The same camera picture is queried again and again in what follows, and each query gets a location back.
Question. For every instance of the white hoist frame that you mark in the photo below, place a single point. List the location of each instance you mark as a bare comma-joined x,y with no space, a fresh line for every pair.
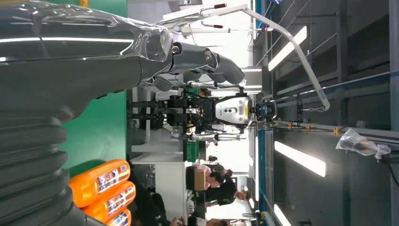
304,60

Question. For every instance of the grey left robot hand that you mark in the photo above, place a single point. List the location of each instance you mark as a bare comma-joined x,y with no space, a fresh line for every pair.
78,62

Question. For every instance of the green table mat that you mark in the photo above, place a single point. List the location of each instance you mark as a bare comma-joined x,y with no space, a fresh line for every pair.
99,131

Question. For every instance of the silver black humanoid robot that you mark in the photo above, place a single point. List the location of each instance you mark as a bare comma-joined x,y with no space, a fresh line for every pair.
233,110

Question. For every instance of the green crate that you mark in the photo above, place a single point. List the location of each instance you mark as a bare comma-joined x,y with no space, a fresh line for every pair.
190,153

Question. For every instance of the ceiling light strip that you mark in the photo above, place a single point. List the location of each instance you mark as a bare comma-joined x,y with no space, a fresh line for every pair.
280,216
299,158
288,48

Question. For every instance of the clear plastic wrapped fixture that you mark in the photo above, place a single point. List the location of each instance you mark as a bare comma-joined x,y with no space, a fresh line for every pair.
355,145

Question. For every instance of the orange Tide detergent bottle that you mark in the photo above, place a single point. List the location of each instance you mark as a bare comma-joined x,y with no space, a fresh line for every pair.
120,220

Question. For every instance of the person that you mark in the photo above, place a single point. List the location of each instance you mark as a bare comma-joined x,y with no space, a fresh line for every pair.
216,178
224,193
149,206

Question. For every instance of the white desk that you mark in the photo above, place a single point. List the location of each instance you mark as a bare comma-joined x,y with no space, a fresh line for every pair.
170,181

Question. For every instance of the brown cardboard box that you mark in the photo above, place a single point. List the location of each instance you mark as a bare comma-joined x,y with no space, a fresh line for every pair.
200,179

